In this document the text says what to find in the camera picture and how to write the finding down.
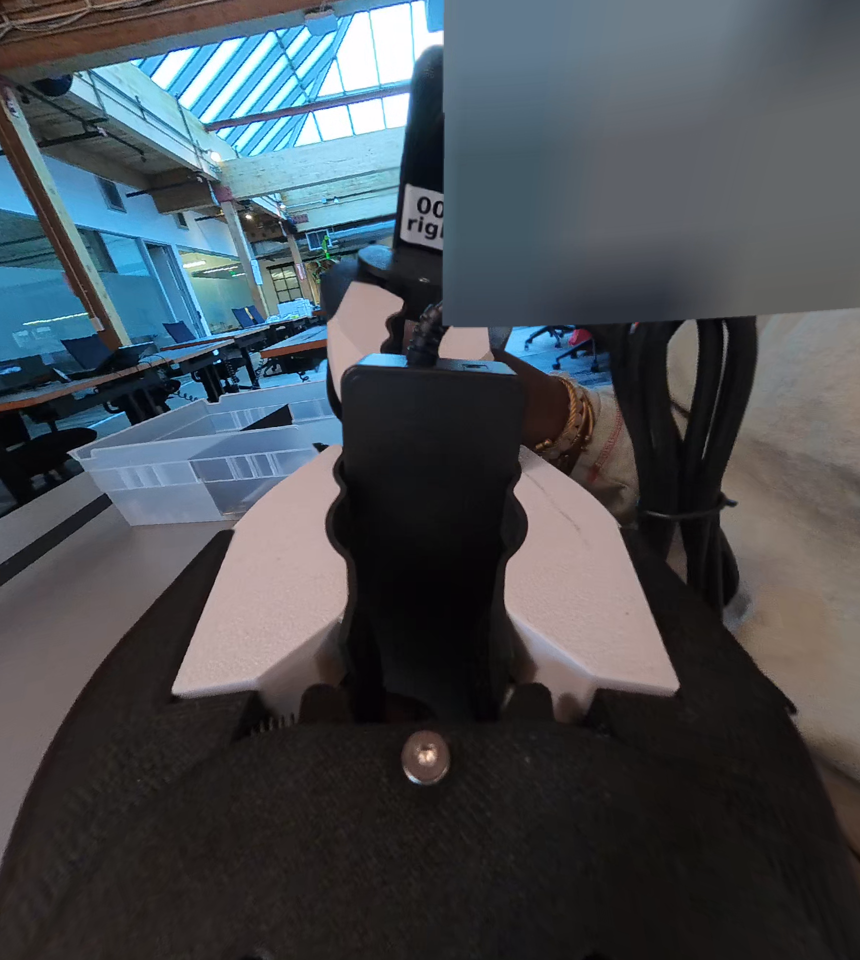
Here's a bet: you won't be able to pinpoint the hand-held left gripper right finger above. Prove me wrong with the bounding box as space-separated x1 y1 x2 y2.
501 450 680 723

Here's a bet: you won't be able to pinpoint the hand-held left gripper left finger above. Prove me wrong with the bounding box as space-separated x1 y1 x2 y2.
172 444 362 702

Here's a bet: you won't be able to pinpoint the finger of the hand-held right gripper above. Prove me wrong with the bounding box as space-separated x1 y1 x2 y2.
325 281 410 421
437 326 506 363

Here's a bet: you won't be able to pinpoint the clear plastic bin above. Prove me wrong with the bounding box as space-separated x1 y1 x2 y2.
70 381 346 528

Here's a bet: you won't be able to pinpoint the black hub cable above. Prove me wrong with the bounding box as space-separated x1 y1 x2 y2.
403 300 760 612

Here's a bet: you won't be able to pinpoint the person's right hand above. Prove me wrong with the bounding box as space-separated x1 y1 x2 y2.
507 356 577 453

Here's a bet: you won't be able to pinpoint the row of wooden office desks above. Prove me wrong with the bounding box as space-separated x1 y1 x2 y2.
0 322 330 504

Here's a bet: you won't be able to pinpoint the black bin divider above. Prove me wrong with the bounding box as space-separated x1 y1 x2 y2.
238 403 302 433

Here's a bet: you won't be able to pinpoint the gold beaded bracelets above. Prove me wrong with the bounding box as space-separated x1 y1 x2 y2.
533 373 598 474

